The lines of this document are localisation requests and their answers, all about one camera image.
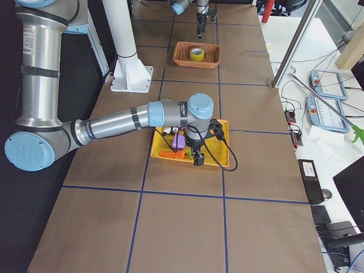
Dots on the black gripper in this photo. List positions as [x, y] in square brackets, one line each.
[195, 148]
[202, 19]

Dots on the yellow tape roll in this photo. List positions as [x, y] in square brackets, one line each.
[197, 54]

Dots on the yellow plastic woven basket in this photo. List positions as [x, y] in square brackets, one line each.
[164, 143]

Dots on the brown wicker basket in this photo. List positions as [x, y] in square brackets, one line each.
[211, 60]

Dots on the purple foam cube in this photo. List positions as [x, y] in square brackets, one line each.
[178, 142]

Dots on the toy carrot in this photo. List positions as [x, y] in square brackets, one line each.
[179, 154]

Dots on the red cylinder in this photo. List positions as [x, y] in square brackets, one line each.
[267, 10]

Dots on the upper orange black connector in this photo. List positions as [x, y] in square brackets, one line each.
[290, 117]

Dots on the orange black connector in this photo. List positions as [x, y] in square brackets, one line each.
[296, 137]
[290, 117]

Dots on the lower orange black connector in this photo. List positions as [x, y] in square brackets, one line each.
[296, 137]

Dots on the white paper sheet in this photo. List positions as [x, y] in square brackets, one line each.
[326, 135]

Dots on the lower blue teach pendant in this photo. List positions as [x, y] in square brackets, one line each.
[321, 116]

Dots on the blue teach pendant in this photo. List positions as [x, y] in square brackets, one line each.
[321, 116]
[328, 84]

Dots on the black rectangular box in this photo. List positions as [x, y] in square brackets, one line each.
[310, 181]

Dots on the upper blue teach pendant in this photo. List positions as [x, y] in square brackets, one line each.
[328, 84]

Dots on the silver round knob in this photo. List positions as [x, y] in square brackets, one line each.
[327, 194]

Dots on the metal grabber stick green tip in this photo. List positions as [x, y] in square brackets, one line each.
[358, 131]

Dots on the black monitor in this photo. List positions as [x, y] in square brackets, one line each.
[349, 184]

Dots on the wooden board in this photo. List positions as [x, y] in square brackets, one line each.
[353, 51]

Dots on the black desk device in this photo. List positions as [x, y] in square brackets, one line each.
[341, 241]

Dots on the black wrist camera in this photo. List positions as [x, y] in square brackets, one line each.
[198, 158]

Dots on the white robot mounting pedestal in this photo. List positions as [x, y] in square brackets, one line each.
[130, 74]

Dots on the aluminium frame post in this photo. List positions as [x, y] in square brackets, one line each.
[307, 18]

